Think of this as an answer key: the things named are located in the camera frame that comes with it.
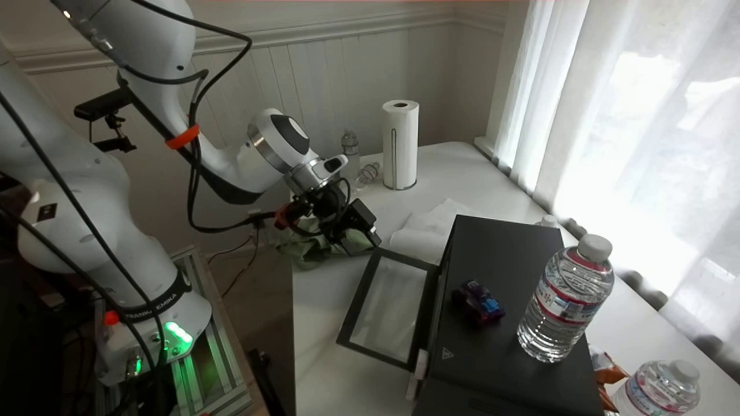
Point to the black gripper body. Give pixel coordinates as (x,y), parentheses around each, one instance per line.
(327,209)

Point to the black framed tray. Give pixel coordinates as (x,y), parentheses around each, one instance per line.
(389,308)

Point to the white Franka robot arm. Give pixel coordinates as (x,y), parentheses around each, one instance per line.
(61,222)

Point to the black toaster oven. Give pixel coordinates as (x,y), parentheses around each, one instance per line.
(501,338)

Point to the crushed clear plastic bottle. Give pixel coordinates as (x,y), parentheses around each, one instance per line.
(371,172)

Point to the white paper towel roll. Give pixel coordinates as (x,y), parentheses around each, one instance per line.
(402,146)

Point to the small blue toy car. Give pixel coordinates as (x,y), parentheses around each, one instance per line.
(478,302)

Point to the black table leg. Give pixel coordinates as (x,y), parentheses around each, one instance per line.
(266,385)

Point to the wood framed robot platform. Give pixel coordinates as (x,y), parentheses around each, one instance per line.
(223,371)

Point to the orange snack packet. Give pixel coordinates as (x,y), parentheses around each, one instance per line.
(608,377)

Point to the white sheer curtain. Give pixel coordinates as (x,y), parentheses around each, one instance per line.
(638,117)

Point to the plastic container with lid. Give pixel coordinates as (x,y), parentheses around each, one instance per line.
(661,390)

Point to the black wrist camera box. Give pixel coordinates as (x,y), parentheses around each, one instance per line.
(364,222)

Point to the black camera on mount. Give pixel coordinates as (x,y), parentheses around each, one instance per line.
(100,107)

